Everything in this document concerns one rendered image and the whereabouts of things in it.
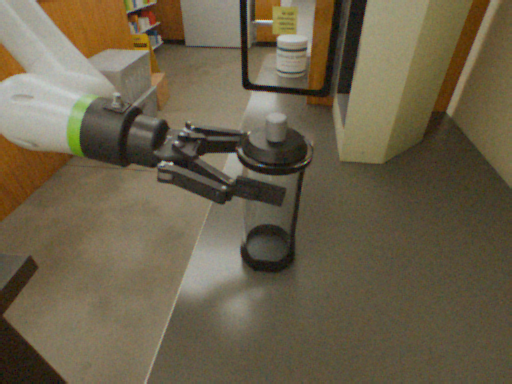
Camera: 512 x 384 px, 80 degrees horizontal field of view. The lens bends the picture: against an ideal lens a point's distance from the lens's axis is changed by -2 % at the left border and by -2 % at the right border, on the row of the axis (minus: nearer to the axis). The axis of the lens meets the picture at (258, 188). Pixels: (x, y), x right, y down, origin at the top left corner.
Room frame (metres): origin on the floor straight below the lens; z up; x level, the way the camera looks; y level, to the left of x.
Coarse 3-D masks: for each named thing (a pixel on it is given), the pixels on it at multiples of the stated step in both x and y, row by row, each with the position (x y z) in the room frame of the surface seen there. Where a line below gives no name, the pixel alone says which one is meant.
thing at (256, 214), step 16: (240, 144) 0.38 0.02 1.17; (256, 160) 0.34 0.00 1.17; (304, 160) 0.35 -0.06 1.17; (256, 176) 0.34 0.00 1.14; (272, 176) 0.34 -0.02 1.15; (288, 176) 0.34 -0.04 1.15; (288, 192) 0.34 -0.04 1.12; (256, 208) 0.34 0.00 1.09; (272, 208) 0.34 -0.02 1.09; (288, 208) 0.34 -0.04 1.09; (256, 224) 0.34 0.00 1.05; (272, 224) 0.34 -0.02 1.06; (288, 224) 0.34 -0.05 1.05; (256, 240) 0.34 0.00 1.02; (272, 240) 0.34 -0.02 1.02; (288, 240) 0.35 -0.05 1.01; (256, 256) 0.34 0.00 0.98; (272, 256) 0.34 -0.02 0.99
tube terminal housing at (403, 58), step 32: (384, 0) 0.69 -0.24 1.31; (416, 0) 0.69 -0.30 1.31; (448, 0) 0.73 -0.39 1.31; (384, 32) 0.69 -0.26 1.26; (416, 32) 0.68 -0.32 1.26; (448, 32) 0.76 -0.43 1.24; (384, 64) 0.69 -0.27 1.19; (416, 64) 0.70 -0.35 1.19; (448, 64) 0.80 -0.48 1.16; (352, 96) 0.70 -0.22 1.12; (384, 96) 0.69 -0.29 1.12; (416, 96) 0.73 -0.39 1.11; (352, 128) 0.69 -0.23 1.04; (384, 128) 0.69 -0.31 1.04; (416, 128) 0.77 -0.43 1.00; (352, 160) 0.69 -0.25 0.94; (384, 160) 0.69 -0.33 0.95
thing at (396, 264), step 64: (320, 128) 0.88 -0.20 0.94; (448, 128) 0.89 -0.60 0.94; (320, 192) 0.56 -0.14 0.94; (384, 192) 0.56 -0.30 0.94; (448, 192) 0.56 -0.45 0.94; (192, 256) 0.37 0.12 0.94; (320, 256) 0.37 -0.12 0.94; (384, 256) 0.37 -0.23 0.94; (448, 256) 0.37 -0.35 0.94; (192, 320) 0.25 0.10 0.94; (256, 320) 0.25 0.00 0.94; (320, 320) 0.25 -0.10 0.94; (384, 320) 0.25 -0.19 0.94; (448, 320) 0.25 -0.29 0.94
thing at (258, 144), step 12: (276, 120) 0.37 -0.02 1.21; (252, 132) 0.39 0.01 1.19; (264, 132) 0.39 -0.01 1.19; (276, 132) 0.37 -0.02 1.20; (288, 132) 0.39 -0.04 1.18; (252, 144) 0.36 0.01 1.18; (264, 144) 0.36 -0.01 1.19; (276, 144) 0.36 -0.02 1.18; (288, 144) 0.36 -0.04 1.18; (300, 144) 0.36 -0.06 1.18; (252, 156) 0.35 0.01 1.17; (264, 156) 0.34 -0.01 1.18; (276, 156) 0.34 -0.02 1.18; (288, 156) 0.34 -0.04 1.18; (300, 156) 0.35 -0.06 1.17
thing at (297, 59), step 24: (264, 0) 1.06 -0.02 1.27; (288, 0) 1.04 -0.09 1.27; (312, 0) 1.03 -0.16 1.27; (264, 24) 1.06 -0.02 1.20; (288, 24) 1.04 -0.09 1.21; (312, 24) 1.02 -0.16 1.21; (264, 48) 1.06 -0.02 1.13; (288, 48) 1.04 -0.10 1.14; (312, 48) 1.02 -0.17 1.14; (264, 72) 1.06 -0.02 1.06; (288, 72) 1.04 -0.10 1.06; (312, 72) 1.02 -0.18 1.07
